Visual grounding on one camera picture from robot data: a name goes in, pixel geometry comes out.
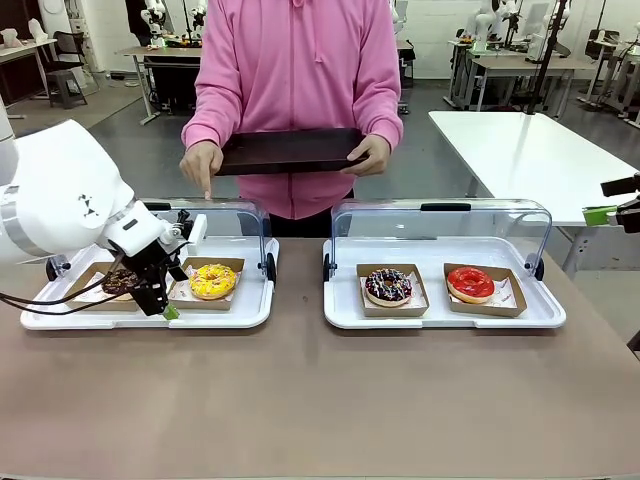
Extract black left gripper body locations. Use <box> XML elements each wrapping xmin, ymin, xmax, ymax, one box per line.
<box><xmin>108</xmin><ymin>238</ymin><xmax>174</xmax><ymax>292</ymax></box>

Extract yellow sprinkled donut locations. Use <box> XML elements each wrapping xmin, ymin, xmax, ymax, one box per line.
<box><xmin>188</xmin><ymin>263</ymin><xmax>238</xmax><ymax>301</ymax></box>

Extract yellow frosted donut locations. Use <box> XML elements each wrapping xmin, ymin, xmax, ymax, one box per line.
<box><xmin>167</xmin><ymin>257</ymin><xmax>246</xmax><ymax>312</ymax></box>

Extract black serving tray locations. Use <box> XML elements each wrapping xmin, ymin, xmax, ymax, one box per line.
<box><xmin>213</xmin><ymin>127</ymin><xmax>369</xmax><ymax>177</ymax></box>

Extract person's left forearm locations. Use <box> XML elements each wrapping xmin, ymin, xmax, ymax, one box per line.
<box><xmin>352</xmin><ymin>84</ymin><xmax>405</xmax><ymax>151</ymax></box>

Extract person's right forearm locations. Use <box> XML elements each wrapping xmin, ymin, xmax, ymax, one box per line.
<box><xmin>180</xmin><ymin>84</ymin><xmax>239</xmax><ymax>154</ymax></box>

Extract red frosted donut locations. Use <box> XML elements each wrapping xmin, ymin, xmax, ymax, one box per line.
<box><xmin>443</xmin><ymin>262</ymin><xmax>529</xmax><ymax>319</ymax></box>

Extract red glazed donut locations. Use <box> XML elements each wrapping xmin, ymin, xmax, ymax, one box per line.
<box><xmin>447</xmin><ymin>265</ymin><xmax>496</xmax><ymax>305</ymax></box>

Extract dark glazed sprinkled donut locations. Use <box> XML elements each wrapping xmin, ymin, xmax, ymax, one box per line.
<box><xmin>364</xmin><ymin>268</ymin><xmax>414</xmax><ymax>307</ymax></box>

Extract chocolate sprinkled donut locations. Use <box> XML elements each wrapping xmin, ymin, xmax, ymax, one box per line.
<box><xmin>356</xmin><ymin>263</ymin><xmax>430</xmax><ymax>318</ymax></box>

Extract person in pink hoodie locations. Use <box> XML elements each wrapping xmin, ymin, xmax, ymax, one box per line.
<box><xmin>180</xmin><ymin>0</ymin><xmax>405</xmax><ymax>239</ymax></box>

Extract person in dark clothes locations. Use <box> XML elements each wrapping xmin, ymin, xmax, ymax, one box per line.
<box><xmin>124</xmin><ymin>0</ymin><xmax>152</xmax><ymax>47</ymax></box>

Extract person's right hand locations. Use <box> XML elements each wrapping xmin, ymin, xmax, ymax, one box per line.
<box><xmin>178</xmin><ymin>141</ymin><xmax>225</xmax><ymax>201</ymax></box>

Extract person's left hand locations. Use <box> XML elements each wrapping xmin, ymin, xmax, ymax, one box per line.
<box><xmin>341</xmin><ymin>135</ymin><xmax>391</xmax><ymax>177</ymax></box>

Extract white display tray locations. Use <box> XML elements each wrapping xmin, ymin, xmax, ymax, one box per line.
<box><xmin>322</xmin><ymin>235</ymin><xmax>568</xmax><ymax>330</ymax></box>
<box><xmin>19</xmin><ymin>234</ymin><xmax>280</xmax><ymax>331</ymax></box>

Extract clear display lid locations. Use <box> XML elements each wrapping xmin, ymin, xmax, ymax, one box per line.
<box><xmin>45</xmin><ymin>198</ymin><xmax>278</xmax><ymax>290</ymax></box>
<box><xmin>323</xmin><ymin>198</ymin><xmax>554</xmax><ymax>284</ymax></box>

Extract white table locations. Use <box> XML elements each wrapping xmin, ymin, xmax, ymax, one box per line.
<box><xmin>428</xmin><ymin>109</ymin><xmax>640</xmax><ymax>280</ymax></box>

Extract black tripod stand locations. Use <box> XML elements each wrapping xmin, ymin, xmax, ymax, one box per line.
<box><xmin>525</xmin><ymin>0</ymin><xmax>572</xmax><ymax>117</ymax></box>

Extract wooden lab table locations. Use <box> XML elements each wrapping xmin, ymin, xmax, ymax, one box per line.
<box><xmin>114</xmin><ymin>44</ymin><xmax>204</xmax><ymax>126</ymax></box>
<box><xmin>468</xmin><ymin>55</ymin><xmax>597</xmax><ymax>115</ymax></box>

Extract grey office chair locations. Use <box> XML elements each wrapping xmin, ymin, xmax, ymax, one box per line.
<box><xmin>48</xmin><ymin>30</ymin><xmax>101</xmax><ymax>110</ymax></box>

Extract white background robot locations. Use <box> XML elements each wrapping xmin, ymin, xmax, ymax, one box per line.
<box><xmin>469</xmin><ymin>0</ymin><xmax>507</xmax><ymax>52</ymax></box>
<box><xmin>139</xmin><ymin>0</ymin><xmax>167</xmax><ymax>50</ymax></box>

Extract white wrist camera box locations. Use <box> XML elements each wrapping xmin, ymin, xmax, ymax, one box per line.
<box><xmin>169</xmin><ymin>209</ymin><xmax>208</xmax><ymax>247</ymax></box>

